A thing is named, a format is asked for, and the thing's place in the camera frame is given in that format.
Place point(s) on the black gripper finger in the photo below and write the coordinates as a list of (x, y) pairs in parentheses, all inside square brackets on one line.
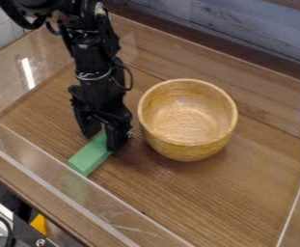
[(118, 135), (89, 122)]

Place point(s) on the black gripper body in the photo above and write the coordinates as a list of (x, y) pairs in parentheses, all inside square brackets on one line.
[(100, 94)]

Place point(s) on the green rectangular block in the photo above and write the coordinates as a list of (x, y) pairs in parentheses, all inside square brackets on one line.
[(92, 155)]

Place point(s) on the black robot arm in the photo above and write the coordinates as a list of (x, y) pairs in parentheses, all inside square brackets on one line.
[(82, 22)]

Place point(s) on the brown wooden bowl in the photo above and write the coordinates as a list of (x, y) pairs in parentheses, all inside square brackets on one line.
[(188, 118)]

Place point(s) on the clear acrylic tray wall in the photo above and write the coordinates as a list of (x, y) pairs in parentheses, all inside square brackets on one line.
[(90, 213)]

